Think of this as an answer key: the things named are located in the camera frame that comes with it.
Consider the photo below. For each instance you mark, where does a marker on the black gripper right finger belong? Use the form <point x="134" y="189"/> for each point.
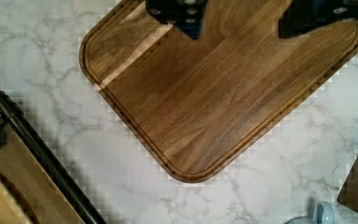
<point x="303" y="16"/>

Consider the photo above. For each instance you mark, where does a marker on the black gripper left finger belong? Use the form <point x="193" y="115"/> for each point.
<point x="186" y="15"/>

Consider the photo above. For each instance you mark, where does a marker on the black drawer handle bar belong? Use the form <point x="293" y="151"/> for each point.
<point x="11" y="115"/>

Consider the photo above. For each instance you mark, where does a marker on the wooden drawer box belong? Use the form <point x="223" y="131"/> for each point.
<point x="27" y="193"/>

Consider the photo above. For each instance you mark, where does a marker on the wooden cutting board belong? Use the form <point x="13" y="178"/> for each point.
<point x="197" y="104"/>

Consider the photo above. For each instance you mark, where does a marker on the light blue mug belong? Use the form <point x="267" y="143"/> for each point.
<point x="323" y="213"/>

